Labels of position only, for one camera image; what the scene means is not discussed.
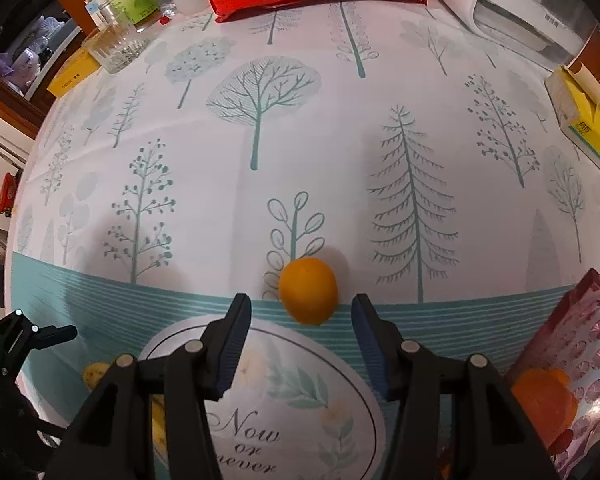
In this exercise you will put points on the small orange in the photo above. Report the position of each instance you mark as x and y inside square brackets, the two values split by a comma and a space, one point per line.
[308, 290]

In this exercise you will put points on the pink glass plate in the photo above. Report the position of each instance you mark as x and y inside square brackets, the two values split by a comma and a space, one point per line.
[592, 340]

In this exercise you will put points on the clear glass cup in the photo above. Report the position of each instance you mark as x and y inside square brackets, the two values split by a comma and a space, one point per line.
[115, 45]

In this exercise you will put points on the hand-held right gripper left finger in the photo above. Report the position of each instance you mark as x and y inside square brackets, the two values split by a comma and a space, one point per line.
[232, 345]

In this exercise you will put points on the yellow box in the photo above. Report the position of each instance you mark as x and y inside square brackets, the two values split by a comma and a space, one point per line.
[72, 75]

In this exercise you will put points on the white countertop appliance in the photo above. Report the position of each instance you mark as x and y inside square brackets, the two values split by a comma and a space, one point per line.
[525, 10]

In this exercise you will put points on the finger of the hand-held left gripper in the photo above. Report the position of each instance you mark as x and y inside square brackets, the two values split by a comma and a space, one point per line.
[55, 335]

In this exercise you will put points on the red object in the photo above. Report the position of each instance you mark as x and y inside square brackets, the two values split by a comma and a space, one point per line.
[7, 192]

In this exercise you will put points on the clear printed glass plate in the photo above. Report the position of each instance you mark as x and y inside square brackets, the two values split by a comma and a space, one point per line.
[290, 410]

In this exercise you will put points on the yellow tissue pack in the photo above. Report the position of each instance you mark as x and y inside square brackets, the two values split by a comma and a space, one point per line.
[587, 120]

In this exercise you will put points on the small glass jar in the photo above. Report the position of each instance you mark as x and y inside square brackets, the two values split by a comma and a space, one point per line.
[162, 2]

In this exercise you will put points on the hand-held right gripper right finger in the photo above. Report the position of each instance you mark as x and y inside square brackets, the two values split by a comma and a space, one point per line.
[372, 350]

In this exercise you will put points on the tree print tablecloth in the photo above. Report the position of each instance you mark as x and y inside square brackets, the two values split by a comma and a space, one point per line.
[330, 160]

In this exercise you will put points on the yellow banana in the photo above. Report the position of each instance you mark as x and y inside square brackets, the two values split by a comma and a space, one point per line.
[94, 376]

